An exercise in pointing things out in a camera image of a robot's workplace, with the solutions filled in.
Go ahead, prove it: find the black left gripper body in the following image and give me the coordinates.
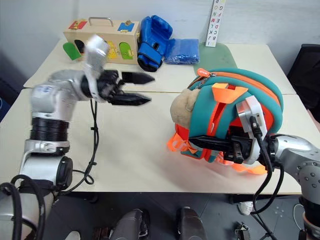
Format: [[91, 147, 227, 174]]
[[98, 69, 124, 103]]

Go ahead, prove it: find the thick black shoulder cable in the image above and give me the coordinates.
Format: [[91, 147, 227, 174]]
[[0, 174, 46, 240]]

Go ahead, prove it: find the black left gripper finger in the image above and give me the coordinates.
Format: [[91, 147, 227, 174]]
[[109, 91, 153, 106], [121, 71, 156, 85]]

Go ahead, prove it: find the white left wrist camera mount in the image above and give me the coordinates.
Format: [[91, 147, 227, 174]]
[[82, 34, 112, 103]]

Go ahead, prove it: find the black chair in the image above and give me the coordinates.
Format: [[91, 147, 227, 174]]
[[286, 43, 320, 111]]

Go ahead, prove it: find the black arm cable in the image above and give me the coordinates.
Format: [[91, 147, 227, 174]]
[[58, 98, 100, 196], [249, 116, 286, 216]]

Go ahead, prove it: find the dark rounded grey shape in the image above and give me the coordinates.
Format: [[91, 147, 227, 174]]
[[109, 208, 151, 240], [175, 206, 209, 240]]

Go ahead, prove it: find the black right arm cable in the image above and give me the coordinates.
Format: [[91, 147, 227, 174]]
[[249, 116, 286, 216]]

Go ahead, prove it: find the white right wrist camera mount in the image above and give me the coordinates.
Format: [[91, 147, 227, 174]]
[[235, 95, 268, 165]]

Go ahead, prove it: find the tan plush bear toy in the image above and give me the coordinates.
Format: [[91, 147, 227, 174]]
[[169, 87, 201, 126]]

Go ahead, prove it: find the white shoe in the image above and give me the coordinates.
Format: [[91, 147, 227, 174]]
[[237, 200, 255, 216]]

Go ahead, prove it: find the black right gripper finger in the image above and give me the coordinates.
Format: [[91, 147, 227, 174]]
[[188, 135, 233, 152]]

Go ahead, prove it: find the green mat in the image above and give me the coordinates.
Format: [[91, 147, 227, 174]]
[[192, 42, 239, 75]]

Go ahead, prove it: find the letter chart strip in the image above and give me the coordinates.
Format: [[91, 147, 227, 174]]
[[205, 0, 226, 48]]

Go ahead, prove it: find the orange and teal backpack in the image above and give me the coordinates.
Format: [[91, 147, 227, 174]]
[[165, 67, 285, 176]]

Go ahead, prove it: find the blue boxing glove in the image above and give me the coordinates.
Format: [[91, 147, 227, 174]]
[[136, 15, 174, 74]]

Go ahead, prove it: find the wooden latch box with handle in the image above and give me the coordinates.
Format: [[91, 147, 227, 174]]
[[62, 16, 142, 66]]

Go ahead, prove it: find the thin white floor cable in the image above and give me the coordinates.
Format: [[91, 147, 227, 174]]
[[293, 203, 305, 230]]

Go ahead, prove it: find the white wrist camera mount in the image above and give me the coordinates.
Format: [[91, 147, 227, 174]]
[[235, 95, 268, 165], [82, 34, 112, 103]]

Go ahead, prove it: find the blue folded cloth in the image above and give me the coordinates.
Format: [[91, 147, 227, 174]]
[[163, 37, 201, 66]]

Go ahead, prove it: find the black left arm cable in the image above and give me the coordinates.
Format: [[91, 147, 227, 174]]
[[58, 98, 100, 196]]

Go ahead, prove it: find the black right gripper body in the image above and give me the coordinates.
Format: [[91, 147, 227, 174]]
[[224, 125, 254, 165]]

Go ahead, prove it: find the small black floor stand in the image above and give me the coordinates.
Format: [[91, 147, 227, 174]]
[[234, 220, 251, 240]]

